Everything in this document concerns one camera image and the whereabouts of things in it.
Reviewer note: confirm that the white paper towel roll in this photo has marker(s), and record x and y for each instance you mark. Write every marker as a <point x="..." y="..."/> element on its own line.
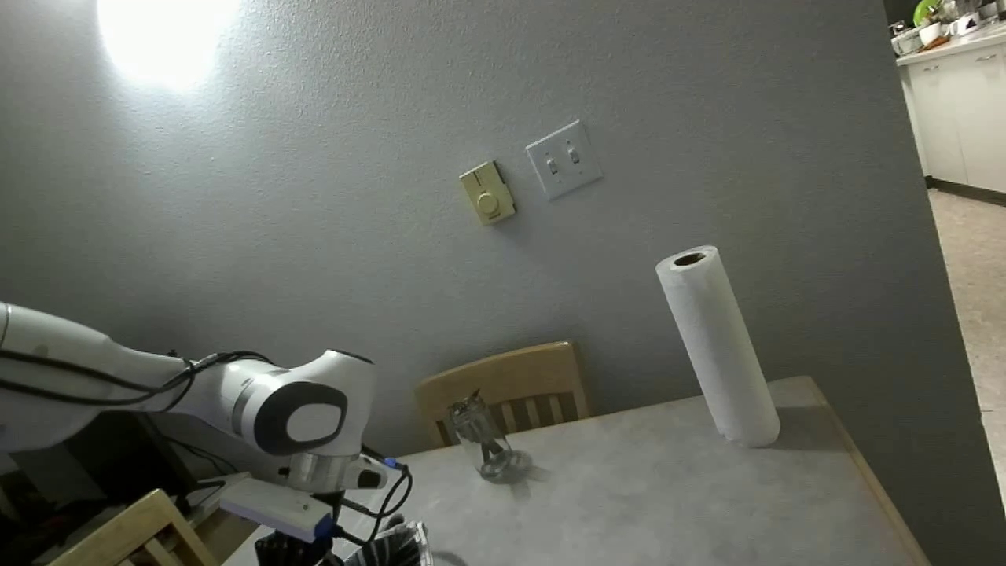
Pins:
<point x="725" y="347"/>

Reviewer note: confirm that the small wooden furniture piece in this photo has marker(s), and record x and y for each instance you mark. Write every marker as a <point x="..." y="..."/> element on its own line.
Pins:
<point x="231" y="529"/>

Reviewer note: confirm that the light wooden slat-back chair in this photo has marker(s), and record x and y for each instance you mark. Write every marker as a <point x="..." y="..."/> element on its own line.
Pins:
<point x="524" y="379"/>

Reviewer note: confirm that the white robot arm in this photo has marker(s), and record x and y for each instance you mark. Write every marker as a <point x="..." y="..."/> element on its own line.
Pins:
<point x="128" y="381"/>

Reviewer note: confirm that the green plant on counter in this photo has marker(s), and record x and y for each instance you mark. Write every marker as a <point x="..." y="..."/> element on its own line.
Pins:
<point x="929" y="10"/>

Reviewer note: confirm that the white double light switch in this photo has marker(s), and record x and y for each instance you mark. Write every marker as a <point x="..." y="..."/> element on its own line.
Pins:
<point x="565" y="158"/>

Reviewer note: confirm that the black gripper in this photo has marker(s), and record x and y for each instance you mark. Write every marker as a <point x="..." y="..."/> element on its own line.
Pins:
<point x="294" y="552"/>

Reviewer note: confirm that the pale wooden chair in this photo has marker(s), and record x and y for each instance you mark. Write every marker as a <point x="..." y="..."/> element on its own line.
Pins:
<point x="138" y="529"/>

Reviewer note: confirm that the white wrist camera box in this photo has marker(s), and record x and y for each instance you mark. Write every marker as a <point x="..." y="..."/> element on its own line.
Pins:
<point x="275" y="507"/>

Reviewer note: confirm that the white kitchen counter cabinets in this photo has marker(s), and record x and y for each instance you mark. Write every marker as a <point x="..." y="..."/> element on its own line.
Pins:
<point x="962" y="105"/>

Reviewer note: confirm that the clear glass jar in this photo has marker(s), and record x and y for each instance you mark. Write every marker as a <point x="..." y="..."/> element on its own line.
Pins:
<point x="492" y="445"/>

